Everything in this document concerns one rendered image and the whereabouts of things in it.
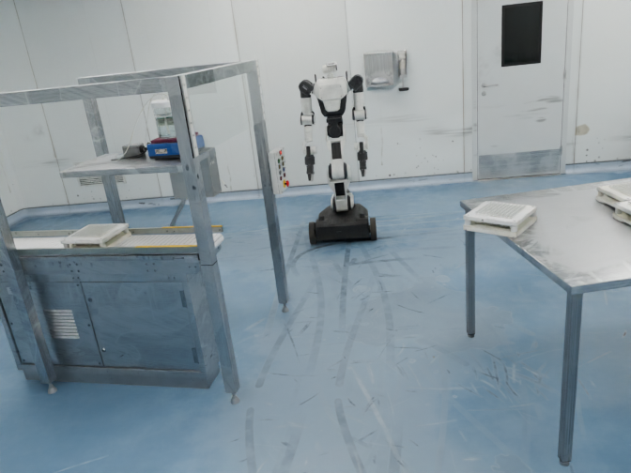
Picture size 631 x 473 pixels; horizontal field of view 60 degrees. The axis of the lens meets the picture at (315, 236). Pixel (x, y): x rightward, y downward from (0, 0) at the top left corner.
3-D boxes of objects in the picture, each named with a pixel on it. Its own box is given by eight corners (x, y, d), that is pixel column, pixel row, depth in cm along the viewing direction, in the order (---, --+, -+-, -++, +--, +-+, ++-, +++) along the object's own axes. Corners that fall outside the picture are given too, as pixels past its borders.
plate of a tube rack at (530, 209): (537, 209, 251) (537, 205, 250) (516, 227, 234) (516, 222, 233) (485, 204, 267) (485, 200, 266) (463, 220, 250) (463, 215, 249)
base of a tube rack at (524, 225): (537, 221, 253) (537, 215, 252) (515, 237, 236) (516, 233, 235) (485, 214, 268) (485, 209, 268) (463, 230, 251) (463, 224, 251)
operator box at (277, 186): (288, 187, 354) (284, 146, 345) (281, 194, 338) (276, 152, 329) (280, 187, 355) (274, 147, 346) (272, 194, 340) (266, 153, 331)
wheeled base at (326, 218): (318, 220, 537) (315, 187, 525) (372, 216, 531) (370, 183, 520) (313, 244, 477) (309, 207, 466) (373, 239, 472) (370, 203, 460)
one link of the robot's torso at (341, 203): (331, 205, 505) (326, 161, 475) (353, 204, 503) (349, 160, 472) (331, 216, 493) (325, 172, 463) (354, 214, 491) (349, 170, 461)
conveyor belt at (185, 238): (224, 242, 286) (223, 233, 284) (205, 261, 263) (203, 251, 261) (7, 246, 318) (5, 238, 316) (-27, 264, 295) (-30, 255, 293)
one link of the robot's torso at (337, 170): (329, 180, 480) (325, 128, 480) (349, 179, 478) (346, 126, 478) (328, 179, 465) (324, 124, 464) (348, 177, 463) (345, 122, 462)
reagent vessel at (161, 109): (195, 131, 265) (189, 92, 258) (181, 138, 251) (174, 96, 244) (167, 133, 268) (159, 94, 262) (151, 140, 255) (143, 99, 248)
